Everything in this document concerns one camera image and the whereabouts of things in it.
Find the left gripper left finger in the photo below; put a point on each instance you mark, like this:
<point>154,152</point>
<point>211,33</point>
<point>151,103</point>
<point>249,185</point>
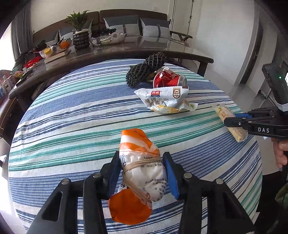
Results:
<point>59,214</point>

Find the striped tablecloth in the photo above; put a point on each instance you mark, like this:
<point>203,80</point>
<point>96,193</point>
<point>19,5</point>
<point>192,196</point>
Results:
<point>77,124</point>

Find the fruit tray with oranges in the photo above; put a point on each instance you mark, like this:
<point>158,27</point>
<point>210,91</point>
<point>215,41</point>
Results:
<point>46,51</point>

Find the orange white bag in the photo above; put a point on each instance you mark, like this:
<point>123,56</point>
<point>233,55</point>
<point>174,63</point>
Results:
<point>144,179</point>

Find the grey curtain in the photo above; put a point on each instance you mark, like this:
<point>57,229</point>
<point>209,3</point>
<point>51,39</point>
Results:
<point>21,31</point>

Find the white snack bag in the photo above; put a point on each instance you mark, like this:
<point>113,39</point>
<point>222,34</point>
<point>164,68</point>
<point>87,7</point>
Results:
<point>166,100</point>

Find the dark long wooden table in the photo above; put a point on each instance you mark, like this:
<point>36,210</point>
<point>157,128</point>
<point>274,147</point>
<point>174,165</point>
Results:
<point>131,48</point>

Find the yellow snack bar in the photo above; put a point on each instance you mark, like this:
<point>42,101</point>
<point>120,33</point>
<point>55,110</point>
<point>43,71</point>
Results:
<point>223,112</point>

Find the right hand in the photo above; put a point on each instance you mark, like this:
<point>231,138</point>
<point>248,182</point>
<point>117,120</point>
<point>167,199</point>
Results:
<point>279,148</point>

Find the grey white pillow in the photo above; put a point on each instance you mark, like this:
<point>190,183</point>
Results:
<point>157,28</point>
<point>128,25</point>

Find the grey white pillow right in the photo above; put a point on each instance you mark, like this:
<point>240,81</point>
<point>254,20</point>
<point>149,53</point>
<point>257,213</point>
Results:
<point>157,28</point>

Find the potted green plant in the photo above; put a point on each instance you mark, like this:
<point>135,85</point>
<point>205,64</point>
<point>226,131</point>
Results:
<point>80,37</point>

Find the brown sofa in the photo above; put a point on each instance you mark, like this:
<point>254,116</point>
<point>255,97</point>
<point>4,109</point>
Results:
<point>97,19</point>

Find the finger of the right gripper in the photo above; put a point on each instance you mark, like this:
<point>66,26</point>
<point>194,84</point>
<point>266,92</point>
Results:
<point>239,122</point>
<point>256,113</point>

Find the glass bowl with tape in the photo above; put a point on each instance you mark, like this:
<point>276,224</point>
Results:
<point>110,39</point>

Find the red crushed can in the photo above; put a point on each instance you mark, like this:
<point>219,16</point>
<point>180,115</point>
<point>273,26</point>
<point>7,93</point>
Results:
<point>167,78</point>

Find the grey white pillow left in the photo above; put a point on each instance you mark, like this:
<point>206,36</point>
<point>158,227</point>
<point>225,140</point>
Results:
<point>128,25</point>

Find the black foam net roll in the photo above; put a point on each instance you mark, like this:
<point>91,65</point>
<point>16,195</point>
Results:
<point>140,72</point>

